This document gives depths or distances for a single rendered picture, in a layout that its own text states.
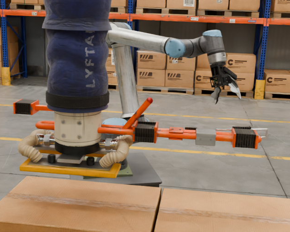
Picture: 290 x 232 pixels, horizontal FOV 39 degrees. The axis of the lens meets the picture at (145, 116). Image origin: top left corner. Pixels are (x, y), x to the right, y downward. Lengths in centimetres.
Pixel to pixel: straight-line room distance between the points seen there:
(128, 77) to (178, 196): 101
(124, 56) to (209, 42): 61
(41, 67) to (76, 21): 926
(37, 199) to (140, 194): 40
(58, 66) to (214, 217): 77
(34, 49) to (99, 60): 923
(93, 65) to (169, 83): 728
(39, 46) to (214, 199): 914
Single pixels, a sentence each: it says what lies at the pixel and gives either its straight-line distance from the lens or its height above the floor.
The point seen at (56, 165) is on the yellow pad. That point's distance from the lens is 147.
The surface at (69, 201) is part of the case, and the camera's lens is 166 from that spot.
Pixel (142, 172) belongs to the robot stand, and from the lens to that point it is 245.
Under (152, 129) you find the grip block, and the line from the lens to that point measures 144.
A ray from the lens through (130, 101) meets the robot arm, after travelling 249.
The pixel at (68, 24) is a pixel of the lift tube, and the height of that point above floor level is 162.
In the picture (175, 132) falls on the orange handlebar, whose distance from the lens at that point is 146.
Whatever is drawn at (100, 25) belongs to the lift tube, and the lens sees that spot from 140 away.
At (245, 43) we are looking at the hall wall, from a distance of 998.
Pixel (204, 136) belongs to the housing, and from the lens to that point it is 146.
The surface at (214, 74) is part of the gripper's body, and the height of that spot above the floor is 137.
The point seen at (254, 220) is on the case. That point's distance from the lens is 160.
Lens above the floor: 167
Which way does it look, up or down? 14 degrees down
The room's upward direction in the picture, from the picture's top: 2 degrees clockwise
